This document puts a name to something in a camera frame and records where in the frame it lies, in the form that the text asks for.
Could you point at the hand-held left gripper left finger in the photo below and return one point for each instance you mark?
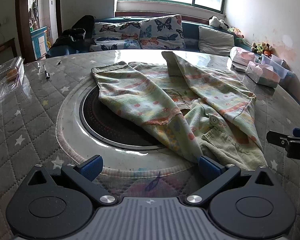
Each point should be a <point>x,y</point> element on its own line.
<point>91,168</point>

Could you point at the round black hotplate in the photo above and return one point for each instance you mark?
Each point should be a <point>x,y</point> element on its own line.
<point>100,122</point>

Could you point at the dark wooden door frame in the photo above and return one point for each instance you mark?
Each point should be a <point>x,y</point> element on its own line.
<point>21,25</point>

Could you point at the pink and green plush toy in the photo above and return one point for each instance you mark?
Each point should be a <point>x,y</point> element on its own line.
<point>236,32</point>

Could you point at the blue sofa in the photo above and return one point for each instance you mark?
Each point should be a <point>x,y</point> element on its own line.
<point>191,31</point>

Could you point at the tall butterfly print pillow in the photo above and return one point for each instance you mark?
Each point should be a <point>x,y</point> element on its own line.
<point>162,32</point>

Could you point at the black and silver pen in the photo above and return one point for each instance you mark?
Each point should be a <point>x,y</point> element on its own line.
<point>47,73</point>

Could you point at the clear plastic storage box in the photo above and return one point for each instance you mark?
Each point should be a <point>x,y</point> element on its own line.
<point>276,63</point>

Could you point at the panda plush toy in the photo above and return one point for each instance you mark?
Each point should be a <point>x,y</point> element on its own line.
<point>217,21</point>

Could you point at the blue cabinet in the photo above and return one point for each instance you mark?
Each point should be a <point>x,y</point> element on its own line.
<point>38,41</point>

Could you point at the clear plastic food container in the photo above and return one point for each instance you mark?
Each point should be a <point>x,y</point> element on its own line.
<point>7,77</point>

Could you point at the small white box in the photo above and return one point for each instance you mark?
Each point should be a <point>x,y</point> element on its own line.
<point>238,68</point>

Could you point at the plain grey pillow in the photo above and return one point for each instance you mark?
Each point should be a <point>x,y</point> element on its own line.
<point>215,41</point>

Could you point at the pastel patterned knit cardigan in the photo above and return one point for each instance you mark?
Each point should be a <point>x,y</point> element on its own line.
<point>140,97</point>

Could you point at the black clothing pile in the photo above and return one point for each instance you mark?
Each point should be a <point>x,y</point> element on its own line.
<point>72,37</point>

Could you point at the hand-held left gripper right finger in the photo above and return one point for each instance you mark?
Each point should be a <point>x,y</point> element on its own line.
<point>209,167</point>

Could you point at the pink tissue packet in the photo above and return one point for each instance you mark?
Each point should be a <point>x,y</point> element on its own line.
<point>262,75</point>
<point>242,56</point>

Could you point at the brown and green plush toys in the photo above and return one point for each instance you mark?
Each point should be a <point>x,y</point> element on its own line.
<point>262,48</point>

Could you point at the dark wooden chair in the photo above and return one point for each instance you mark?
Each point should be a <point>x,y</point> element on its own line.
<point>3,51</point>

